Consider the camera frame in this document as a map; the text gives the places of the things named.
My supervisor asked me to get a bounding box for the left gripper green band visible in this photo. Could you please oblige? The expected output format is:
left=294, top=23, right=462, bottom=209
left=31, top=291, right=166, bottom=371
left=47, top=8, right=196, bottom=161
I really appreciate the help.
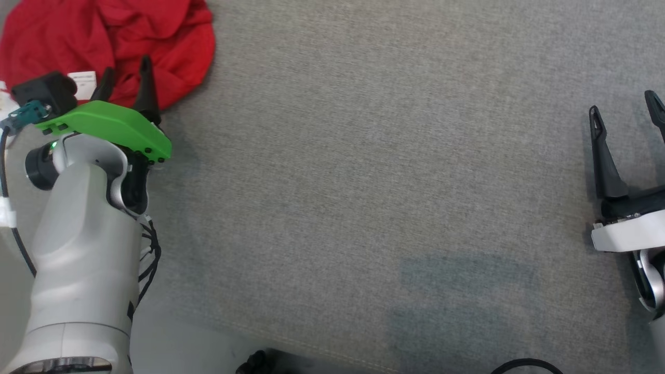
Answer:
left=35, top=55, right=173, bottom=167

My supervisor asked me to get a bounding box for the teal left camera connector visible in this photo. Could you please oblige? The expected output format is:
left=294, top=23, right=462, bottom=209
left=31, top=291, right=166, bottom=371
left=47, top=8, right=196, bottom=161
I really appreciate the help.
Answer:
left=8, top=100, right=52, bottom=128

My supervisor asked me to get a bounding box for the thin black arm cable bundle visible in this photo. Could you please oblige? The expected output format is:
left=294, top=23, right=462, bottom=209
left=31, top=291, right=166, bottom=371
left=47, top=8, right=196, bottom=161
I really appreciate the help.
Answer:
left=127, top=213, right=163, bottom=320

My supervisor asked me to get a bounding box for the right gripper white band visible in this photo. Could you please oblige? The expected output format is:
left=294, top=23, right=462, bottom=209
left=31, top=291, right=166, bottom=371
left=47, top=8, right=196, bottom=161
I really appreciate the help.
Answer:
left=589, top=90, right=665, bottom=253

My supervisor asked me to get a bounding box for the black left camera cable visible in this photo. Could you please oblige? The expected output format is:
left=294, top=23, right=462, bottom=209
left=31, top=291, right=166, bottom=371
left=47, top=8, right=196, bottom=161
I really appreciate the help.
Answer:
left=0, top=122, right=37, bottom=278

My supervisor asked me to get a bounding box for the grey fabric sofa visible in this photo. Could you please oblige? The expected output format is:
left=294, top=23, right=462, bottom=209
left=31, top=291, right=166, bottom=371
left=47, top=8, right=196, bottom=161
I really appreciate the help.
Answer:
left=0, top=0, right=665, bottom=374

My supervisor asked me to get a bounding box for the red T-shirt with white sleeves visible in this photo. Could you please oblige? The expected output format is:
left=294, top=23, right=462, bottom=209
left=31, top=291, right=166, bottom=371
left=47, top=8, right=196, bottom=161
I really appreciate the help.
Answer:
left=0, top=0, right=216, bottom=123

